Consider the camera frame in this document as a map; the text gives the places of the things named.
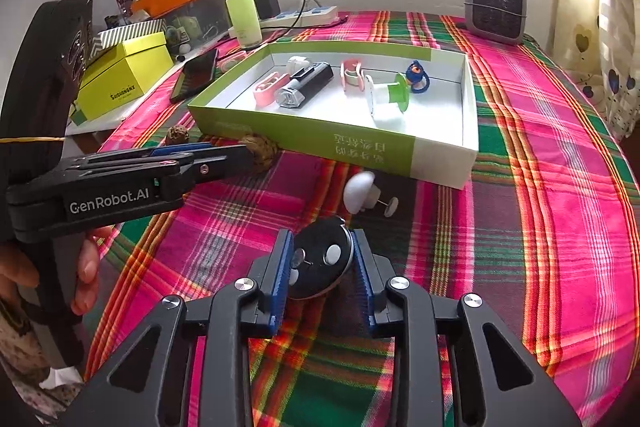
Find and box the black round disc device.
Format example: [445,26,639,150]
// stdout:
[288,216,354,300]

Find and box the person's left hand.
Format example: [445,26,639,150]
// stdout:
[1,227,113,315]

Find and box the grey small space heater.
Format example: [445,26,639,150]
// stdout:
[464,0,527,46]

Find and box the striped grey white box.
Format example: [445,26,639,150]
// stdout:
[89,20,166,60]

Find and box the green white spool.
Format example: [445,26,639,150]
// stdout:
[364,72,411,118]

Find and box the left brown walnut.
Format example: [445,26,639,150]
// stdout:
[165,124,190,145]

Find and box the white blue power strip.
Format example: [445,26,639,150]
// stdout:
[259,4,340,30]

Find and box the black cylindrical light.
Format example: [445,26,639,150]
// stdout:
[274,62,333,109]

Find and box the white ribbed small cap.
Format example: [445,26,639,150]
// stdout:
[286,55,310,76]

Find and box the heart patterned curtain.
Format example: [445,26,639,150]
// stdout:
[552,0,639,141]

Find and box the right brown walnut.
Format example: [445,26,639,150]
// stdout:
[240,134,280,173]

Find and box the black charger plug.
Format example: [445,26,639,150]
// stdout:
[254,0,281,20]

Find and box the plaid pink green tablecloth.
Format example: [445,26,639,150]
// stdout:
[86,11,639,426]

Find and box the pink clip near phone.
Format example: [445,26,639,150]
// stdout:
[217,51,247,72]

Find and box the pink clip with white roller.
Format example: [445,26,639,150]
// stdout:
[340,58,364,91]

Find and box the brown walnut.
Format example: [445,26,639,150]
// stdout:
[165,124,190,145]
[240,134,280,173]

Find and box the blue braided rope keychain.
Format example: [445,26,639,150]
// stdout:
[405,61,431,94]

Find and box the white mushroom shaped knob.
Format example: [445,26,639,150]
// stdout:
[343,171,399,218]

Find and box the yellow shoe box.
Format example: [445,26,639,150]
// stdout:
[70,31,174,124]

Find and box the green lotion bottle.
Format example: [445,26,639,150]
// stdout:
[226,0,262,49]

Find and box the green white cardboard tray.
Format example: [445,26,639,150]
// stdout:
[188,41,478,188]

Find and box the black smartphone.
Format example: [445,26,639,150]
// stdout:
[169,49,218,104]

